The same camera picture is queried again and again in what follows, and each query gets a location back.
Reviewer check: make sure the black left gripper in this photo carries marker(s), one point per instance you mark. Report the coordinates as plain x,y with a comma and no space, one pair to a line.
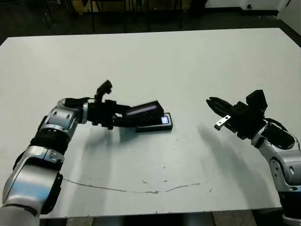
102,113

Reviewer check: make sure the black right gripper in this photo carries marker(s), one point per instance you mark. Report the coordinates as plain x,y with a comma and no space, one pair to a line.
247,122

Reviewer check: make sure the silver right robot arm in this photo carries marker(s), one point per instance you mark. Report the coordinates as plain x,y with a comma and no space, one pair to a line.
284,164

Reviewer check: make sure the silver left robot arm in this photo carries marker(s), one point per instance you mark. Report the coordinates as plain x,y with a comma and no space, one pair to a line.
30,179

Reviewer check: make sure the black box with white insert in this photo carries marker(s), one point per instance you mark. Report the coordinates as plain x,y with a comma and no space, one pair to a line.
152,130

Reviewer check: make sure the black waste bin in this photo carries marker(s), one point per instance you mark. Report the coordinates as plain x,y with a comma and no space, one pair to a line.
198,9

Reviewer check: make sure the grey robot lower body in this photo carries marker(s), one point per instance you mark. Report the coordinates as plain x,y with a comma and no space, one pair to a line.
152,220

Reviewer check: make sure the wooden shipping crate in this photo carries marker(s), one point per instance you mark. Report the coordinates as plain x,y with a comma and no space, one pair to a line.
76,5

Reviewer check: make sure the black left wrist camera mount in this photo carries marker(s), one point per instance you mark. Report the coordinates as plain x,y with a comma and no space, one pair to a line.
104,87

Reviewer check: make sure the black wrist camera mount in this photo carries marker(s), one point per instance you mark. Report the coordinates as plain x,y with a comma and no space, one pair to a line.
104,87
257,101

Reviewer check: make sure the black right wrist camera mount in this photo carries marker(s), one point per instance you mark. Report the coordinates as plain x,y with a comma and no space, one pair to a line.
257,101

